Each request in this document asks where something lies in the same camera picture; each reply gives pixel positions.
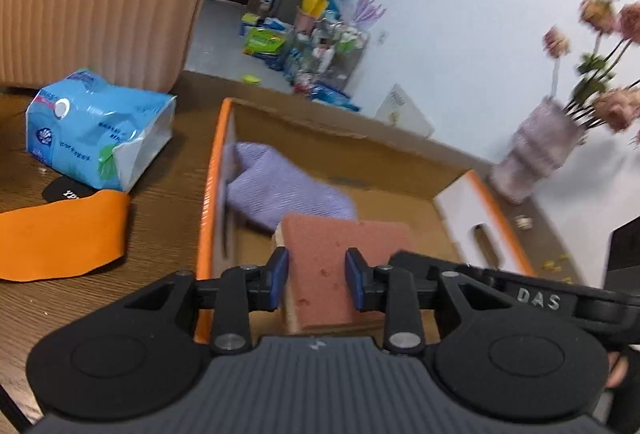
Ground purple textured vase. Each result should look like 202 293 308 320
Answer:
489 96 587 205

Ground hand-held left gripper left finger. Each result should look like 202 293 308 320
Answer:
122 247 290 355

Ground dark object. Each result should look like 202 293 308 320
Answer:
602 217 640 296

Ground scattered yellow petals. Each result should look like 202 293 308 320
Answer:
542 253 573 284

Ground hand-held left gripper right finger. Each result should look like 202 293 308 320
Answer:
344 247 507 356

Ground person's right hand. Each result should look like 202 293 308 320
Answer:
606 350 631 389

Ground black tag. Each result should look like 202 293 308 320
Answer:
42 178 97 205

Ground pink and yellow sponge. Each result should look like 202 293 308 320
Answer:
271 213 417 336

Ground pile of household clutter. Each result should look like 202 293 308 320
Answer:
239 0 372 111

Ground blue tissue pack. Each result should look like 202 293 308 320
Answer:
25 68 178 193

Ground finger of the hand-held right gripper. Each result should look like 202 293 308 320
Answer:
388 251 468 281

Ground white leaning card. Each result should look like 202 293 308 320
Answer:
375 83 435 139

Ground pink artificial flowers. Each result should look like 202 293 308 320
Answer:
543 0 640 135

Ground purple knitted cloth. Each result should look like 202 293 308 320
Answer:
227 141 359 234

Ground orange red cardboard box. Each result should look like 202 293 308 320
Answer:
194 97 537 345

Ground purple dried flower bunch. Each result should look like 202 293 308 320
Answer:
353 0 388 31

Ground orange cloth sheet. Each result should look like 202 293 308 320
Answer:
0 189 132 284

